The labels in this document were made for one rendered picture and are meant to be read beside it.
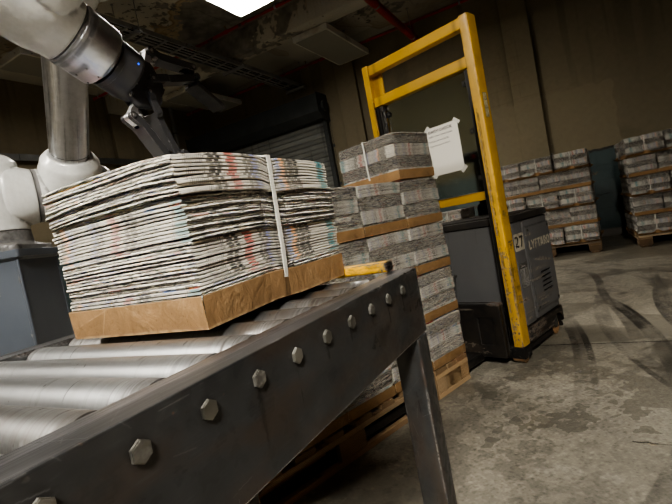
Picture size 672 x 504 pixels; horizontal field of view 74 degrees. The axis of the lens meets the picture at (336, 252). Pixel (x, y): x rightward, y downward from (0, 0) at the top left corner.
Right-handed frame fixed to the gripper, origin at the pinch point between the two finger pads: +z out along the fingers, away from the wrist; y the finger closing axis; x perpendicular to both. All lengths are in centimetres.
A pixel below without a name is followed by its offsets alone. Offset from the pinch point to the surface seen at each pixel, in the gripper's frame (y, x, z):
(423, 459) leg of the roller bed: 52, 24, 41
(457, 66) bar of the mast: -133, 8, 143
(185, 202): 21.8, 12.9, -12.3
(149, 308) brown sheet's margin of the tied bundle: 33.8, 4.3, -8.1
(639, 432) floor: 44, 61, 154
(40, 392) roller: 45, 7, -20
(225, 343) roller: 39.0, 19.3, -8.4
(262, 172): 11.2, 14.0, -0.4
